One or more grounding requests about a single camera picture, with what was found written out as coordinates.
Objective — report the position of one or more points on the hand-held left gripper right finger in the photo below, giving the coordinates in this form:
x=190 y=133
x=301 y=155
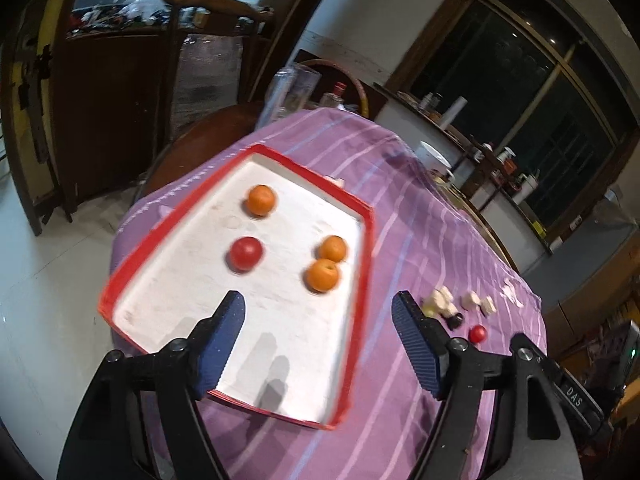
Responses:
x=415 y=345

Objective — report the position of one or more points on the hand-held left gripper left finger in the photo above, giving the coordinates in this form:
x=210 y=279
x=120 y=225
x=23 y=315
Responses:
x=225 y=340

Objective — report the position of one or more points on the beige bread piece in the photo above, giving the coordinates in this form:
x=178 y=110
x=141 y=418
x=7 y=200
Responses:
x=444 y=297
x=431 y=306
x=470 y=299

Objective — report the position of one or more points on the dark purple round fruit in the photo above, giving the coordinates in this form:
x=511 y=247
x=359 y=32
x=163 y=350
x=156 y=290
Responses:
x=454 y=320

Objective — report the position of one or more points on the red white tray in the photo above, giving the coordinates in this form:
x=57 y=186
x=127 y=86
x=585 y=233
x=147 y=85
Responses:
x=280 y=330

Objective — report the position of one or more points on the red round fruit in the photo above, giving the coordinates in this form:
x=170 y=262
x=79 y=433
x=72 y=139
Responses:
x=477 y=332
x=246 y=254

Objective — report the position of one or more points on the purple striped tablecloth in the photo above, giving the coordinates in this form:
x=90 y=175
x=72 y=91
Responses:
x=425 y=230

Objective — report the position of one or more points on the orange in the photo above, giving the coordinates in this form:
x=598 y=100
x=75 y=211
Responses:
x=322 y=275
x=261 y=200
x=333 y=248

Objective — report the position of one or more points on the white window counter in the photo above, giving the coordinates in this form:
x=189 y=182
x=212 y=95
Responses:
x=520 y=240

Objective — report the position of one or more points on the small white chunk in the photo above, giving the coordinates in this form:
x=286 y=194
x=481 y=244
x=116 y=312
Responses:
x=334 y=180

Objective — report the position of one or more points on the white mug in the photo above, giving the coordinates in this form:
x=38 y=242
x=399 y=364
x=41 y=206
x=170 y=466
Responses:
x=432 y=157

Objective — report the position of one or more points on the white tumbler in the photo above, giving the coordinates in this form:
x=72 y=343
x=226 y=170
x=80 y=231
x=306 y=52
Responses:
x=527 y=186

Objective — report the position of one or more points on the white spray bottle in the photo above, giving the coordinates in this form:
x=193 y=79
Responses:
x=507 y=156

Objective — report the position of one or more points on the white paper cup stack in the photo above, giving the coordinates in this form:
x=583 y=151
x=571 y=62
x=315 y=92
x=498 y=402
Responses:
x=454 y=110

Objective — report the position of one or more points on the clear plastic bag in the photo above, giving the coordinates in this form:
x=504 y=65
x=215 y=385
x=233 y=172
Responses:
x=272 y=100

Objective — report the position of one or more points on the round backed wooden chair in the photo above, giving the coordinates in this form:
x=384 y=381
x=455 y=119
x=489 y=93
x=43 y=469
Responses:
x=362 y=95

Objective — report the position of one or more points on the dark wooden cabinet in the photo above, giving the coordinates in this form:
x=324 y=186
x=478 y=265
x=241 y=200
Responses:
x=110 y=110

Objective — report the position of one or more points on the red capped bottle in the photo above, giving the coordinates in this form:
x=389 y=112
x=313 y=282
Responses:
x=336 y=97

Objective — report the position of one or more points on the dark framed window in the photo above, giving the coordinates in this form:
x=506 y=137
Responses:
x=525 y=85

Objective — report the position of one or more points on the dark wooden chair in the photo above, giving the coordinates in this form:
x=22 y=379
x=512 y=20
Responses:
x=215 y=2

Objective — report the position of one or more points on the cluttered items pile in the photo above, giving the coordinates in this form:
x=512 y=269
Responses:
x=115 y=15

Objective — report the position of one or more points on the arched wooden door frame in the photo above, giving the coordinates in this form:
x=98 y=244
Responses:
x=30 y=175

